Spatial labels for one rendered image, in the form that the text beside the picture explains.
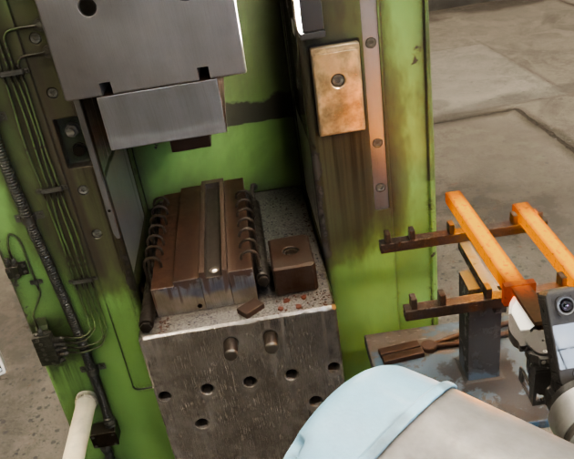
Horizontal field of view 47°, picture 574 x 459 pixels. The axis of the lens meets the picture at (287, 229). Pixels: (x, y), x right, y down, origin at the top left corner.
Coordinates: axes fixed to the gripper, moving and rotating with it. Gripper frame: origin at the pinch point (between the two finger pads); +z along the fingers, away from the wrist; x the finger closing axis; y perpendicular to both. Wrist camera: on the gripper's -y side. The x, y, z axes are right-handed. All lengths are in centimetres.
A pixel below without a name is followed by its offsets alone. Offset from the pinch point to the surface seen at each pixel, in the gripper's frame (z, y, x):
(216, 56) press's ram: 31, -32, -40
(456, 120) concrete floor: 335, 102, 81
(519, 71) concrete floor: 415, 100, 152
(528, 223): 26.6, 3.7, 10.6
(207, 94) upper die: 31, -26, -43
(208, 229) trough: 50, 9, -50
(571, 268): 11.3, 3.9, 11.9
